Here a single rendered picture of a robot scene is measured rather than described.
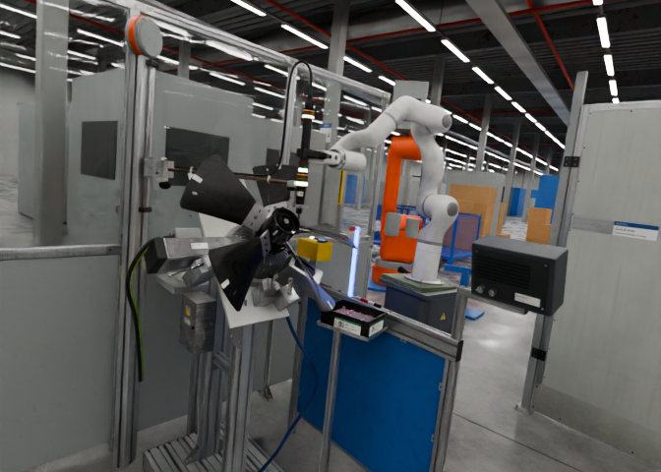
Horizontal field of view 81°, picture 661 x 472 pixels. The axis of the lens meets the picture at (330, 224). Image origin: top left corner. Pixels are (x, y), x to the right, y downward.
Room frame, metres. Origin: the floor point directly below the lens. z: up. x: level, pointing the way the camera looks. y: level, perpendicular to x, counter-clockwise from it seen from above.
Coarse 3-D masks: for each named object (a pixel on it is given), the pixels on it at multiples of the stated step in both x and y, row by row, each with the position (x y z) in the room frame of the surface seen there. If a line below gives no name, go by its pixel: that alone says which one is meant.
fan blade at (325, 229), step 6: (306, 228) 1.52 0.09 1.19; (312, 228) 1.55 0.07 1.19; (318, 228) 1.59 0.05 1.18; (324, 228) 1.64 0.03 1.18; (330, 228) 1.68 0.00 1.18; (336, 228) 1.71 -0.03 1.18; (324, 234) 1.51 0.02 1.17; (330, 234) 1.56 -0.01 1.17; (336, 234) 1.60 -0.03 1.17; (342, 234) 1.65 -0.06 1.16; (342, 240) 1.56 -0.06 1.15; (348, 240) 1.61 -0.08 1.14; (354, 246) 1.58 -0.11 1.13
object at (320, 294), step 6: (300, 258) 1.38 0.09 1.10; (300, 264) 1.44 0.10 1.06; (306, 270) 1.35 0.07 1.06; (312, 276) 1.37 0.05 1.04; (312, 282) 1.32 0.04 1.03; (312, 288) 1.29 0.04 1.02; (318, 288) 1.34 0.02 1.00; (318, 294) 1.31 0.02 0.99; (324, 294) 1.37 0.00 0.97; (318, 300) 1.28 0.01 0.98; (324, 300) 1.33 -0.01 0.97; (318, 306) 1.25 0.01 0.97; (324, 306) 1.29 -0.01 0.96
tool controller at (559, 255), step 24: (480, 240) 1.31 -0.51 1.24; (504, 240) 1.29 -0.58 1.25; (480, 264) 1.28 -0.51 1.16; (504, 264) 1.22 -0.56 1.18; (528, 264) 1.16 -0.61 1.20; (552, 264) 1.12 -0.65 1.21; (480, 288) 1.27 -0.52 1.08; (504, 288) 1.23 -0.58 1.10; (528, 288) 1.17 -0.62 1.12; (552, 288) 1.13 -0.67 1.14; (552, 312) 1.14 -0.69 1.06
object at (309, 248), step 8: (304, 240) 1.96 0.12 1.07; (312, 240) 1.96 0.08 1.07; (304, 248) 1.95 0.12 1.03; (312, 248) 1.91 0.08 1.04; (320, 248) 1.89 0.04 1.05; (328, 248) 1.93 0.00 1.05; (304, 256) 1.95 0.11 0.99; (312, 256) 1.90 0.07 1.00; (320, 256) 1.89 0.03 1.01; (328, 256) 1.93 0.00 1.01
